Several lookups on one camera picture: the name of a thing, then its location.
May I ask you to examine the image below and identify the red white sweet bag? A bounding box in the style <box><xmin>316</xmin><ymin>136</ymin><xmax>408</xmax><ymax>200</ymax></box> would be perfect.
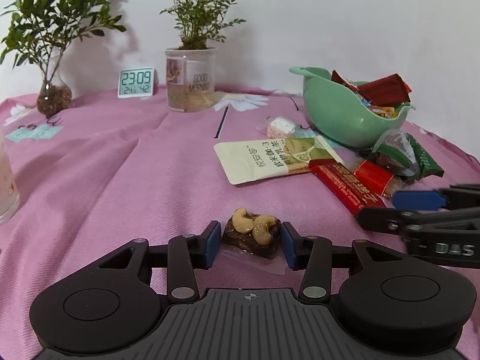
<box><xmin>331</xmin><ymin>70</ymin><xmax>359</xmax><ymax>93</ymax></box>

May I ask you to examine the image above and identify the green plastic bowl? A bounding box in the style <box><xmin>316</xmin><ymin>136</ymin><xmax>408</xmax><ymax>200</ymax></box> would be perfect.
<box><xmin>289</xmin><ymin>67</ymin><xmax>414</xmax><ymax>150</ymax></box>

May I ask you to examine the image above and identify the cashew date candy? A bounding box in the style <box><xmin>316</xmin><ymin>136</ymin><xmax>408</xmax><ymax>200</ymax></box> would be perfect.
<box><xmin>221</xmin><ymin>207</ymin><xmax>281</xmax><ymax>259</ymax></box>

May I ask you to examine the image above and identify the clear drinking glass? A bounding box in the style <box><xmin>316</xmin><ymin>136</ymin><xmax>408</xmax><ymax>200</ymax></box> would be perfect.
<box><xmin>0</xmin><ymin>135</ymin><xmax>20</xmax><ymax>224</ymax></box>

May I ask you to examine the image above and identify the pink tablecloth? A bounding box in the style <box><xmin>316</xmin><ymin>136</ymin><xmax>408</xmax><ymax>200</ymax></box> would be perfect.
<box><xmin>1</xmin><ymin>94</ymin><xmax>479</xmax><ymax>359</ymax></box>

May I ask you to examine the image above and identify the leafy plant in glass vase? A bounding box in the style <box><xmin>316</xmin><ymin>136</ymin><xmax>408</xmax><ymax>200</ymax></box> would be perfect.
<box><xmin>1</xmin><ymin>0</ymin><xmax>126</xmax><ymax>119</ymax></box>

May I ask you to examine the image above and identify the dark red snack packet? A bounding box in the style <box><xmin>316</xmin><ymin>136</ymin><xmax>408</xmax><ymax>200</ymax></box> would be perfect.
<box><xmin>358</xmin><ymin>73</ymin><xmax>412</xmax><ymax>107</ymax></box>

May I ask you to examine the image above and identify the small red snack packet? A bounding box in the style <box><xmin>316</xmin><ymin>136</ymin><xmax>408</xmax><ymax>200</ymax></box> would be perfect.
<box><xmin>353</xmin><ymin>160</ymin><xmax>404</xmax><ymax>199</ymax></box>

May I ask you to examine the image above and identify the white digital clock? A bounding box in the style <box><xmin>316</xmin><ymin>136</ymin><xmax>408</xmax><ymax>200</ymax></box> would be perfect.
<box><xmin>117</xmin><ymin>67</ymin><xmax>155</xmax><ymax>98</ymax></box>

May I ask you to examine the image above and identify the yellow snack bag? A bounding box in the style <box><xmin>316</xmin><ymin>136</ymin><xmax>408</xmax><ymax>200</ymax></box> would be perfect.
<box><xmin>368</xmin><ymin>105</ymin><xmax>398</xmax><ymax>119</ymax></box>

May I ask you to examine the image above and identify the cream plant milk tea pouch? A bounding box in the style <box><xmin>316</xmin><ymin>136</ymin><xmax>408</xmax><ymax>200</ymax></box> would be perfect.
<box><xmin>214</xmin><ymin>136</ymin><xmax>342</xmax><ymax>185</ymax></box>

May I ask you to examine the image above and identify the green snack packet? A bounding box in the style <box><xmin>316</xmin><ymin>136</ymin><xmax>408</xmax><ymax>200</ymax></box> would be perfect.
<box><xmin>367</xmin><ymin>129</ymin><xmax>444</xmax><ymax>185</ymax></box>

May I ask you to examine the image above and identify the white pink wrapped candy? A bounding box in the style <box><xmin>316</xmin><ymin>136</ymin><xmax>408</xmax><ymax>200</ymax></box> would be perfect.
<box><xmin>266</xmin><ymin>117</ymin><xmax>297</xmax><ymax>139</ymax></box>

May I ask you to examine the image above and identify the long red snack bar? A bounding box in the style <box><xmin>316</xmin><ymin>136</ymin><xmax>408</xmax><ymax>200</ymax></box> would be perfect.
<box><xmin>308</xmin><ymin>158</ymin><xmax>386</xmax><ymax>216</ymax></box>

